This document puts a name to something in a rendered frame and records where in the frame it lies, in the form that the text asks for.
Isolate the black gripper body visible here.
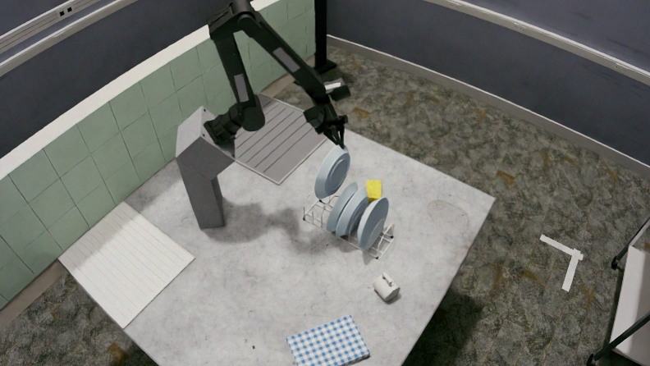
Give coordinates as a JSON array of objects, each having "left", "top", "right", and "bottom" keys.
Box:
[{"left": 314, "top": 115, "right": 349, "bottom": 135}]

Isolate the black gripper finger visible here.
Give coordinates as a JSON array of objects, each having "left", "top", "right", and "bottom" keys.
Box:
[
  {"left": 330, "top": 126, "right": 345, "bottom": 149},
  {"left": 323, "top": 130, "right": 338, "bottom": 145}
]

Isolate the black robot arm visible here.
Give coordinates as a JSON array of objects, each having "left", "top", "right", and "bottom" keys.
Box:
[{"left": 204, "top": 0, "right": 351, "bottom": 145}]

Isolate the white mug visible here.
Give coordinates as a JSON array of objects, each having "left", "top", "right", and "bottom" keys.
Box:
[{"left": 373, "top": 272, "right": 400, "bottom": 301}]

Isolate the yellow sponge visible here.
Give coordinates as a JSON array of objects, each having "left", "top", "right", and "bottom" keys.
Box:
[{"left": 366, "top": 180, "right": 382, "bottom": 202}]

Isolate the white ribbed draining mat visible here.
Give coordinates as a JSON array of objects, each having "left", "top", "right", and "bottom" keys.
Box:
[{"left": 58, "top": 201, "right": 195, "bottom": 329}]

